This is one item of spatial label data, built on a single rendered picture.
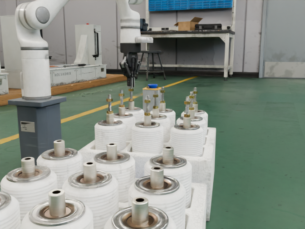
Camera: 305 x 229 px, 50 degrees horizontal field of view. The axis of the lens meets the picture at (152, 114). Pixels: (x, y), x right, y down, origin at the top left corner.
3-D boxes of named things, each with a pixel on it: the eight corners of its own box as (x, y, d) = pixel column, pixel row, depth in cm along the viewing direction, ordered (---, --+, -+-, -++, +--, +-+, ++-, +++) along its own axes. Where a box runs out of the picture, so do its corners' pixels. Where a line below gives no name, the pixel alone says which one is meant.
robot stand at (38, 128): (13, 181, 120) (7, 100, 114) (40, 168, 133) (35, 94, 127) (46, 187, 115) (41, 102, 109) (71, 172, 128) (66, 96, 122)
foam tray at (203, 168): (79, 207, 100) (76, 151, 96) (119, 164, 137) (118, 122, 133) (209, 222, 91) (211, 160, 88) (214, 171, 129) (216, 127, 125)
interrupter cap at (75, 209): (17, 225, 43) (17, 220, 43) (46, 199, 50) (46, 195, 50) (71, 231, 41) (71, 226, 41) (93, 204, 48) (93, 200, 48)
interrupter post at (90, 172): (81, 183, 56) (80, 165, 55) (86, 178, 58) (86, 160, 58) (94, 184, 56) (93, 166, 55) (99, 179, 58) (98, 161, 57)
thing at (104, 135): (125, 172, 109) (124, 119, 106) (128, 183, 100) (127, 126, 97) (96, 174, 108) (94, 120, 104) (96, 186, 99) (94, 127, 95)
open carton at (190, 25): (182, 32, 575) (182, 19, 571) (203, 32, 553) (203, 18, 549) (173, 31, 551) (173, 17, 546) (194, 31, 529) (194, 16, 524)
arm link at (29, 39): (10, 1, 111) (14, 53, 114) (27, -1, 105) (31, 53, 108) (34, 4, 118) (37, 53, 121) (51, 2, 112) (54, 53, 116)
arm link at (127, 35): (143, 43, 111) (143, 24, 110) (115, 43, 116) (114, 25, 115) (154, 43, 119) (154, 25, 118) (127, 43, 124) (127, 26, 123)
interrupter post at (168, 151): (161, 165, 65) (161, 149, 64) (163, 161, 67) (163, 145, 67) (173, 166, 65) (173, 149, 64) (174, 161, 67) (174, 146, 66)
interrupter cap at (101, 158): (87, 164, 65) (87, 161, 65) (101, 152, 73) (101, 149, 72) (124, 166, 64) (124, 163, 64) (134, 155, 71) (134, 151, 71)
